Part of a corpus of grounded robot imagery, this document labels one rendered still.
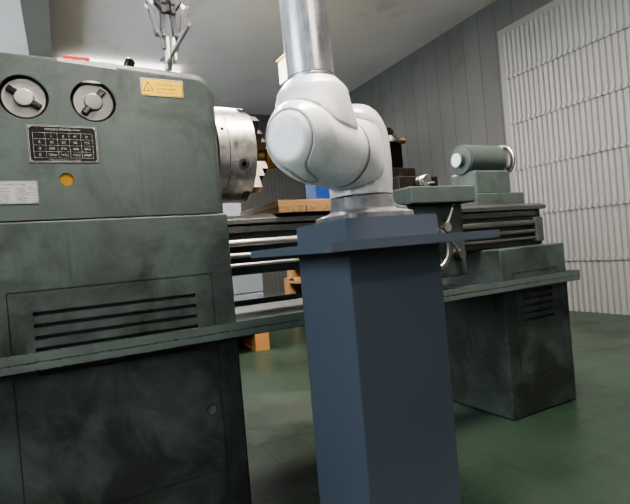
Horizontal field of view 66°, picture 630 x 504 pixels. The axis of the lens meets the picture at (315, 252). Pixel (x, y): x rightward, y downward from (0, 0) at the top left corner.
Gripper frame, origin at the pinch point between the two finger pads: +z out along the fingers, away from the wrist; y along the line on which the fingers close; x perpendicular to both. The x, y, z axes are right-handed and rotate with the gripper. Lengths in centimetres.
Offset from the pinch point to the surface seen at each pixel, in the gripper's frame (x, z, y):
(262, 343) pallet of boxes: 207, 131, 101
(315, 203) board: -6, 48, 41
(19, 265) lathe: -14, 61, -42
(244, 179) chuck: -0.3, 38.8, 19.6
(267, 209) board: 3, 48, 28
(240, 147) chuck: -3.8, 29.5, 17.8
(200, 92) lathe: -14.1, 17.0, 3.7
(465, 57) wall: 235, -133, 377
